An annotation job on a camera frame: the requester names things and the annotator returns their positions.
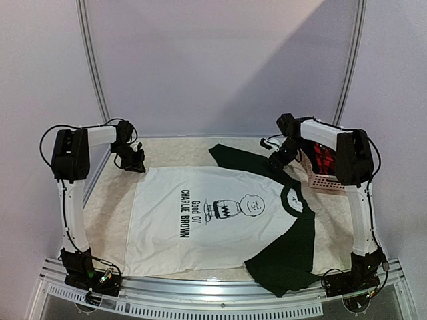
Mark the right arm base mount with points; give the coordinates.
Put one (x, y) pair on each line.
(362, 275)

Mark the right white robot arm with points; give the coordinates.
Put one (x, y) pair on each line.
(354, 169)

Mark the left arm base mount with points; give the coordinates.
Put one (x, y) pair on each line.
(84, 271)

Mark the pink plastic laundry basket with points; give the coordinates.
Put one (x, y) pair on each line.
(318, 181)

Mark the white green raglan t-shirt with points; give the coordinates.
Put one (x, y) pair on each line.
(236, 213)

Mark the red black plaid garment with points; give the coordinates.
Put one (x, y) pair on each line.
(324, 160)

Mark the aluminium front rail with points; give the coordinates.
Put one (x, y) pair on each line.
(153, 298)

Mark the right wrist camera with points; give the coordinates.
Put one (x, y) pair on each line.
(270, 144)

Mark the right aluminium frame post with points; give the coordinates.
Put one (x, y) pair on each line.
(355, 40)

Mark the aluminium frame post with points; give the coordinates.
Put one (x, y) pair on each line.
(83, 16)
(355, 40)

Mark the left aluminium frame post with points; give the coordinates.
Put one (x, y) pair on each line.
(83, 16)

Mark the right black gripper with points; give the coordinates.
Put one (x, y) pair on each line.
(278, 158)

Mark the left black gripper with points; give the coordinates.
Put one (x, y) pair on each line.
(137, 166)

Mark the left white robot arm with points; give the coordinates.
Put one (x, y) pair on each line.
(70, 164)

